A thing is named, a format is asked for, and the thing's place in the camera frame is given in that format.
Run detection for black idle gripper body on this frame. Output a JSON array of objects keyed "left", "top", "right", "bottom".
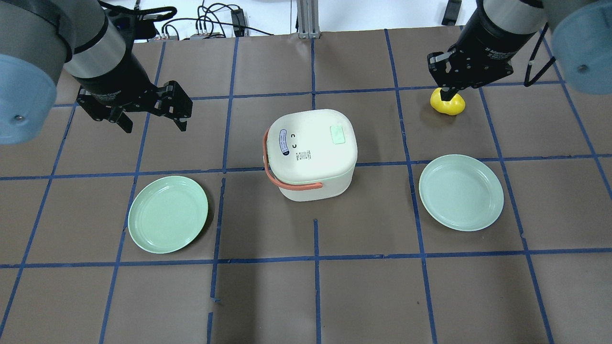
[{"left": 76, "top": 79, "right": 165, "bottom": 120}]

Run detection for black moving gripper body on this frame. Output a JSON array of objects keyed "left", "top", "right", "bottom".
[{"left": 427, "top": 33, "right": 514, "bottom": 91}]

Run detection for green plate near moving arm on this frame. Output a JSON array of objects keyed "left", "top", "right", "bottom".
[{"left": 419, "top": 154, "right": 504, "bottom": 232}]

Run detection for green plate near idle arm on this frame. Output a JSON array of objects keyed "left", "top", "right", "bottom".
[{"left": 127, "top": 175, "right": 208, "bottom": 254}]

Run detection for idle silver robot arm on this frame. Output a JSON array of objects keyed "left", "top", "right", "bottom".
[{"left": 0, "top": 0, "right": 193, "bottom": 145}]

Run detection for white rice cooker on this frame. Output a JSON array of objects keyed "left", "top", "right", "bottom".
[{"left": 262, "top": 109, "right": 358, "bottom": 201}]

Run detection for yellow toy pepper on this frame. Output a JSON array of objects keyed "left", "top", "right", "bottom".
[{"left": 430, "top": 87, "right": 466, "bottom": 116}]

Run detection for black power adapter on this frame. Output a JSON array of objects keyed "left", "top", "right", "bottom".
[{"left": 231, "top": 8, "right": 247, "bottom": 37}]

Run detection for aluminium frame post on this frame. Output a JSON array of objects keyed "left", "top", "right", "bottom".
[{"left": 296, "top": 0, "right": 321, "bottom": 39}]

